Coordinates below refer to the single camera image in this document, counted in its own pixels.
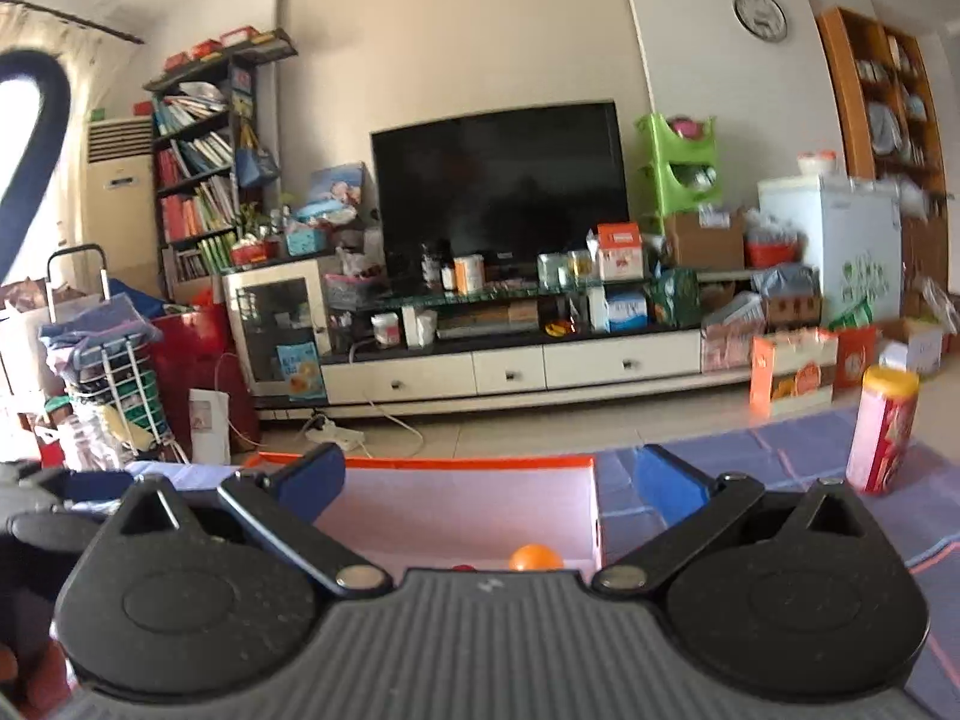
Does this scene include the black television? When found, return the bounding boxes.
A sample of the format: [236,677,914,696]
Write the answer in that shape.
[371,101,630,280]

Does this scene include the white mini fridge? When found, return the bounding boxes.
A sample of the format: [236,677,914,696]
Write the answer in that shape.
[758,176,903,323]

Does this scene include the small orange tangerine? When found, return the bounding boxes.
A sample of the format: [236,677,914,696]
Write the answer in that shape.
[509,543,565,572]

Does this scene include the orange fruit carton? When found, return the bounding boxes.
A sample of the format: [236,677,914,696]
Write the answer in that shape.
[748,328,838,418]

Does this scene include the white power strip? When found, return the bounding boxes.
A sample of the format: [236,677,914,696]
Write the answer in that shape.
[304,419,364,454]

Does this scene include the glass door cabinet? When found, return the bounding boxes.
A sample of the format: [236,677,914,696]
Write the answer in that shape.
[221,255,342,401]

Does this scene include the white standing air conditioner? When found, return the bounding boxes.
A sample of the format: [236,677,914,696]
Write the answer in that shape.
[82,117,161,298]

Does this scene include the white tv stand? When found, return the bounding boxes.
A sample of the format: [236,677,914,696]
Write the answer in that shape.
[254,268,760,421]

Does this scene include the round wall clock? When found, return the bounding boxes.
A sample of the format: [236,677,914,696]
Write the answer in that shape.
[732,0,789,44]

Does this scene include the wooden shelf cabinet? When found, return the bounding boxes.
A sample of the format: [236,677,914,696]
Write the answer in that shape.
[817,7,949,317]

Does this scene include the green plastic rack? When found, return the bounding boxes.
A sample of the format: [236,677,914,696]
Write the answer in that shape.
[631,112,722,234]

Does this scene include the white wire cart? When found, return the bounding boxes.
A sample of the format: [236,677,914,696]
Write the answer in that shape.
[39,244,187,470]

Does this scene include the orange cardboard box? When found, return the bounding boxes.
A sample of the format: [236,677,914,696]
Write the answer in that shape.
[242,452,604,575]

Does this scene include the red yellow-lid canister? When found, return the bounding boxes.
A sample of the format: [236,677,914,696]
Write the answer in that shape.
[846,364,921,494]

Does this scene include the dark bookshelf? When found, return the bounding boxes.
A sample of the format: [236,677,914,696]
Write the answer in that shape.
[145,28,296,302]

